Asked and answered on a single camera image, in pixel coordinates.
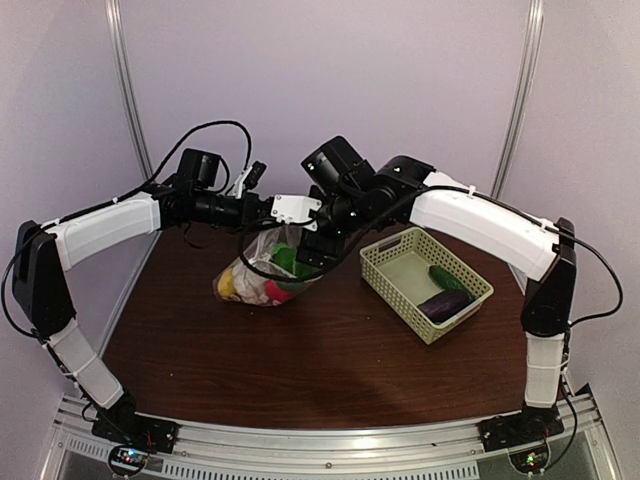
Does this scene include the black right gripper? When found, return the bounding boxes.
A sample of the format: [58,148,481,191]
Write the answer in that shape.
[296,184,369,270]

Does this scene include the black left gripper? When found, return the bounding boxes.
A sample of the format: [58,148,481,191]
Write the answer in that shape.
[193,189,272,235]

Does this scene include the green toy pepper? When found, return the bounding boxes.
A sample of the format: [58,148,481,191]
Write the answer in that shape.
[271,243,313,277]

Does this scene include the yellow toy pepper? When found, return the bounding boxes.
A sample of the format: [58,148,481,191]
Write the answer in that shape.
[216,269,236,299]

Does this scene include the clear zip top bag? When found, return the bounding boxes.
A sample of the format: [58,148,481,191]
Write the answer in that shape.
[213,226,319,307]

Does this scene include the white toy cauliflower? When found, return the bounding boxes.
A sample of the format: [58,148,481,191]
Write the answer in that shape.
[232,263,270,305]

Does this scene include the dark green toy cucumber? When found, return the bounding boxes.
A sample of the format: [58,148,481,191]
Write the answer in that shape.
[428,265,473,298]

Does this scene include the purple toy eggplant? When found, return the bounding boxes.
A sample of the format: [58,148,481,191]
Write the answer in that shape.
[418,290,470,324]

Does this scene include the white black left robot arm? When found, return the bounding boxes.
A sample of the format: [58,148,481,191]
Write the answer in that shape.
[3,149,269,444]

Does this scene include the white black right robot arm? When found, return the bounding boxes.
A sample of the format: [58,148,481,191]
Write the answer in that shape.
[297,136,576,442]

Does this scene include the pale green perforated basket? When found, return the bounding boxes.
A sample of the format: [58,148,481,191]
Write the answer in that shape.
[359,227,494,345]

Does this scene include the left circuit board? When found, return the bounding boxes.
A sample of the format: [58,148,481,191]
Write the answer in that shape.
[107,445,149,477]

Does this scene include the circuit board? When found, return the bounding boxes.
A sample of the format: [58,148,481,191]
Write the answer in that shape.
[508,446,550,476]
[107,445,149,477]

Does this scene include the right circuit board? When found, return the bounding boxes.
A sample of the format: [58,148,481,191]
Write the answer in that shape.
[508,446,550,476]

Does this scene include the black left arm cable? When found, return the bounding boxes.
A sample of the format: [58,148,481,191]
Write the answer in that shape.
[0,119,253,341]

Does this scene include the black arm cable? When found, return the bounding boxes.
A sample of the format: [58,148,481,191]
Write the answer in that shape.
[0,119,253,341]
[542,234,625,474]

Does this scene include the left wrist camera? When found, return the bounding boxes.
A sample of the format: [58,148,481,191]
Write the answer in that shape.
[227,161,267,199]

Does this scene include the aluminium left corner post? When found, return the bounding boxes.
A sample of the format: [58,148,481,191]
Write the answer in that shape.
[105,0,153,180]

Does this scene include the aluminium corner post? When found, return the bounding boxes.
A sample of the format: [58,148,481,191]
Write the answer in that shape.
[105,0,153,180]
[491,0,544,199]

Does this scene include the aluminium right corner post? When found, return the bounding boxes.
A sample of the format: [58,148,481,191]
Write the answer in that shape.
[491,0,544,199]

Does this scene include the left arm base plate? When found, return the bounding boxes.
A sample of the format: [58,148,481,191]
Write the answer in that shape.
[91,414,179,454]

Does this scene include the aluminium front rail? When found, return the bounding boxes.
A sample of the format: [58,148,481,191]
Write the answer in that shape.
[35,394,622,479]

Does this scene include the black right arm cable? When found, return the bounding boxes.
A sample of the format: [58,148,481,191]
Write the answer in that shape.
[542,234,625,474]

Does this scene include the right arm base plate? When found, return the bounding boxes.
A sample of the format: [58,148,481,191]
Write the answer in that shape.
[476,406,564,452]

